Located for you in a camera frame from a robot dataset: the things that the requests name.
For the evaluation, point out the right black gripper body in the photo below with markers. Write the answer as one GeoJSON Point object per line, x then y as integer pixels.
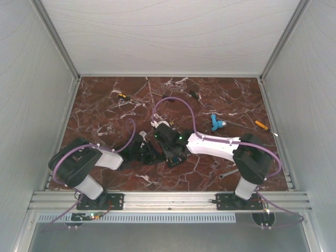
{"type": "Point", "coordinates": [168, 152]}

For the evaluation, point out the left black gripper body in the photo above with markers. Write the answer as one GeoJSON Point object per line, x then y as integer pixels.
{"type": "Point", "coordinates": [145, 154]}

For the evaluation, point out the black fuse box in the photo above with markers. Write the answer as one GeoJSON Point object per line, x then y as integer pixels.
{"type": "Point", "coordinates": [176, 160]}

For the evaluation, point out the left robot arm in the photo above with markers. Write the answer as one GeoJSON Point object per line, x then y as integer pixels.
{"type": "Point", "coordinates": [72, 165]}

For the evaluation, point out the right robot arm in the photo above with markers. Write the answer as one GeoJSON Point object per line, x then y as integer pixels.
{"type": "Point", "coordinates": [252, 163]}

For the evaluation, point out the blue plastic tool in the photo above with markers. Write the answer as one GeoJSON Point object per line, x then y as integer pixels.
{"type": "Point", "coordinates": [217, 124]}

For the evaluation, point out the black screwdriver middle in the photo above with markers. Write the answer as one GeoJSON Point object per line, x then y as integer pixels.
{"type": "Point", "coordinates": [163, 96]}

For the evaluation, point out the black screwdriver right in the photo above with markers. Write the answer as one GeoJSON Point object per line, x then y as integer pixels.
{"type": "Point", "coordinates": [195, 96]}

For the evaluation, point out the silver wrench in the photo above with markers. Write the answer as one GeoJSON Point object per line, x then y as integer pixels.
{"type": "Point", "coordinates": [221, 176]}

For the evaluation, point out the yellow black screwdriver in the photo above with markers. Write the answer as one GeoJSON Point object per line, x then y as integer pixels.
{"type": "Point", "coordinates": [124, 97]}

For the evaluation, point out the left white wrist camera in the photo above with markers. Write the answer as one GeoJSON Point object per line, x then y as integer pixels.
{"type": "Point", "coordinates": [143, 135]}

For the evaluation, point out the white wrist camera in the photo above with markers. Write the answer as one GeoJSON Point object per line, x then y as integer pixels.
{"type": "Point", "coordinates": [143, 135]}
{"type": "Point", "coordinates": [155, 124]}

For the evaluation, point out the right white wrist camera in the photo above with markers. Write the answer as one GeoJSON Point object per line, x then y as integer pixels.
{"type": "Point", "coordinates": [155, 124]}

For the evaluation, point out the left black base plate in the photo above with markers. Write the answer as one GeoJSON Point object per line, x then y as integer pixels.
{"type": "Point", "coordinates": [112, 201]}

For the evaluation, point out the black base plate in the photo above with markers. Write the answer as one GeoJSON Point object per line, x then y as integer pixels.
{"type": "Point", "coordinates": [112, 201]}
{"type": "Point", "coordinates": [231, 202]}

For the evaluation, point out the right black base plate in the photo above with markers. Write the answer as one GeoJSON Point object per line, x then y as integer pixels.
{"type": "Point", "coordinates": [231, 202]}

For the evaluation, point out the slotted grey cable duct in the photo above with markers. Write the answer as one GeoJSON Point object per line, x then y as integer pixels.
{"type": "Point", "coordinates": [142, 218]}

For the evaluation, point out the orange handle screwdriver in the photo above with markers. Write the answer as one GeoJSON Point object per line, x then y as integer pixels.
{"type": "Point", "coordinates": [262, 125]}

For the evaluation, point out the aluminium mounting rail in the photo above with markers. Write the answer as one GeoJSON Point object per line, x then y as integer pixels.
{"type": "Point", "coordinates": [59, 201]}

